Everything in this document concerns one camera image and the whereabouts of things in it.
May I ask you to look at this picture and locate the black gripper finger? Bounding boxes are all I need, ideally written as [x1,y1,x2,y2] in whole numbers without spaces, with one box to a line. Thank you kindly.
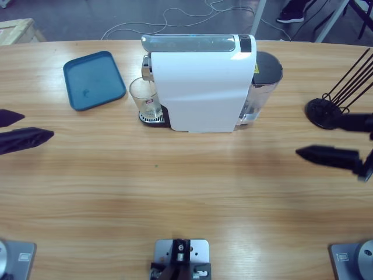
[0,127,55,156]
[0,109,26,128]

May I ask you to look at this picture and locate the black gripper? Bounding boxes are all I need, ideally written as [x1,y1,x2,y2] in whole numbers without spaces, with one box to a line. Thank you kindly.
[295,113,373,183]

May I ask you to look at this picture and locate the clear drinking glass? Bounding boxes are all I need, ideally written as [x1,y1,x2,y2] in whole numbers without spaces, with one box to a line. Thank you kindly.
[129,76,163,121]

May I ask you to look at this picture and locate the silver coffee machine lever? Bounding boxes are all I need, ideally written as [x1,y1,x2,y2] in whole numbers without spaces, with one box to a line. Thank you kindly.
[140,33,237,53]

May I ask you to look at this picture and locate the white capsule coffee machine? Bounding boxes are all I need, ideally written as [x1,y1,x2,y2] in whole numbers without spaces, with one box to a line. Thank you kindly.
[141,33,257,134]

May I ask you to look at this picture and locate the wooden crate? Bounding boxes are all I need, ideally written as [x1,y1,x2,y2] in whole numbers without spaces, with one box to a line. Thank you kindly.
[0,17,47,47]

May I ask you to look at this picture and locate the teal plastic tray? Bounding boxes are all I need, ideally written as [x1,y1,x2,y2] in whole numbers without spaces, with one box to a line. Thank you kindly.
[62,50,127,112]

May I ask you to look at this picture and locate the clear water tank black lid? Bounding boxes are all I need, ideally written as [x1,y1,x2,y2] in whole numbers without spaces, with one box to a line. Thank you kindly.
[237,51,284,130]

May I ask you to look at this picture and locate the black sneaker white sole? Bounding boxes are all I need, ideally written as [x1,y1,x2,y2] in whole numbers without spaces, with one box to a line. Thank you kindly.
[276,8,305,24]

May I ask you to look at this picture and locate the black drip tray metal grille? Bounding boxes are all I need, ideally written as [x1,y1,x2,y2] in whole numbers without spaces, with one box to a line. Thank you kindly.
[138,105,171,128]

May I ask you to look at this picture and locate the person leg black trousers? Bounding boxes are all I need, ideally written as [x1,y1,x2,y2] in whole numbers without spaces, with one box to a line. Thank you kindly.
[284,0,317,14]

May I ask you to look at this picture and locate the black metal chair frame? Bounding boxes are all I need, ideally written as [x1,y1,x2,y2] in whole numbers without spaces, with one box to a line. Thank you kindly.
[354,0,373,39]

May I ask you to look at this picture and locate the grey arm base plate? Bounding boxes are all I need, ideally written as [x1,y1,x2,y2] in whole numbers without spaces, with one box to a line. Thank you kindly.
[0,239,37,280]
[329,240,373,280]

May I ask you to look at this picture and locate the white floor cable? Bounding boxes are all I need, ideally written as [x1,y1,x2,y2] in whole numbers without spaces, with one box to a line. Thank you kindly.
[101,6,205,40]
[203,0,293,41]

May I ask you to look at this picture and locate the white metal table frame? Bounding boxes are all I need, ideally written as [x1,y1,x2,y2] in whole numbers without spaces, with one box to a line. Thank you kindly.
[249,0,350,44]

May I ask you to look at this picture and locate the grey camera mount plate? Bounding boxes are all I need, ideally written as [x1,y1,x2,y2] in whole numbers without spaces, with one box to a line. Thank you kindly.
[150,238,212,280]

